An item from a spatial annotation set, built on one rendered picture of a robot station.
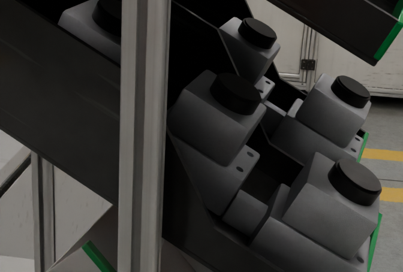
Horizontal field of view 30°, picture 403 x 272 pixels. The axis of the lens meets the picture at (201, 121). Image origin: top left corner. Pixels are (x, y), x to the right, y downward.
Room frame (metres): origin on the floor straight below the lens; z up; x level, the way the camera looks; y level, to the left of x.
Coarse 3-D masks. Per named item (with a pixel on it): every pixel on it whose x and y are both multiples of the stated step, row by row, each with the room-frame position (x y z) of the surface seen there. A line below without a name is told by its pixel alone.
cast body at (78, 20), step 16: (96, 0) 0.46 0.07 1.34; (112, 0) 0.45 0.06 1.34; (64, 16) 0.43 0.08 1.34; (80, 16) 0.43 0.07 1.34; (96, 16) 0.43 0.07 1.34; (112, 16) 0.43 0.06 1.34; (80, 32) 0.42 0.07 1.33; (96, 32) 0.42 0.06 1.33; (112, 32) 0.43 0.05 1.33; (96, 48) 0.42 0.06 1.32; (112, 48) 0.42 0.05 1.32
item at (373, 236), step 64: (0, 0) 0.39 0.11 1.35; (64, 0) 0.52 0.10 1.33; (0, 64) 0.39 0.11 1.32; (64, 64) 0.38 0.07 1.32; (192, 64) 0.49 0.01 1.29; (0, 128) 0.39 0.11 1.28; (64, 128) 0.38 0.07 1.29; (256, 128) 0.48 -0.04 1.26; (192, 192) 0.36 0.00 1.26; (256, 192) 0.45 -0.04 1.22; (192, 256) 0.36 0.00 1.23; (256, 256) 0.35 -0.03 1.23
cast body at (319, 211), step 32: (320, 160) 0.40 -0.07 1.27; (352, 160) 0.39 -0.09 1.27; (288, 192) 0.41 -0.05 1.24; (320, 192) 0.37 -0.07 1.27; (352, 192) 0.37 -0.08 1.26; (256, 224) 0.39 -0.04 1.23; (288, 224) 0.37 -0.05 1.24; (320, 224) 0.37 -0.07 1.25; (352, 224) 0.36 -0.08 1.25; (288, 256) 0.37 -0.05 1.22; (320, 256) 0.37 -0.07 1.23; (352, 256) 0.36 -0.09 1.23
